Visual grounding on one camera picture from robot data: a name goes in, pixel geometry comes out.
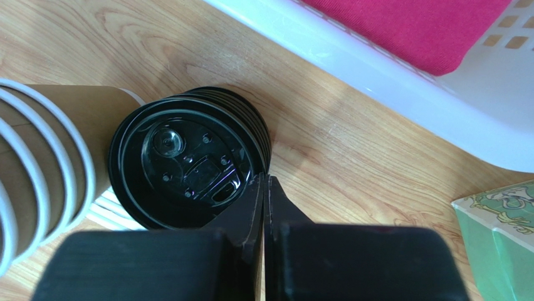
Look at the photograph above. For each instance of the red folded shirt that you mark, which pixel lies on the red folded shirt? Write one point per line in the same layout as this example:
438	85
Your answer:
432	35

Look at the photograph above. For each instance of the white wrapped straw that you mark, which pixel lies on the white wrapped straw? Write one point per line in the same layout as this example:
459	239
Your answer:
107	211

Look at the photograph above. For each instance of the white plastic basket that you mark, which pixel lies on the white plastic basket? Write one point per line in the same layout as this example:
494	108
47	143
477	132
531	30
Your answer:
485	107

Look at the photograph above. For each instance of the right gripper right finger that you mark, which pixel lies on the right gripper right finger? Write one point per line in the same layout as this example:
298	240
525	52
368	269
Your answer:
315	261

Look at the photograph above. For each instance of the stack of black lids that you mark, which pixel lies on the stack of black lids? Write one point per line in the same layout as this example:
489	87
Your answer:
182	160

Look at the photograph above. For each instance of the stack of paper cups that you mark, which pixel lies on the stack of paper cups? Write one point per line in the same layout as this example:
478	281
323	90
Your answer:
54	145

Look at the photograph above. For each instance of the green paper gift bag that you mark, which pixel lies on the green paper gift bag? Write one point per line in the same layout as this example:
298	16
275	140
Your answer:
497	230

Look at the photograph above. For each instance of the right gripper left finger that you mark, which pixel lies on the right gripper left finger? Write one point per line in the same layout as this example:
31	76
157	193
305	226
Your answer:
216	262

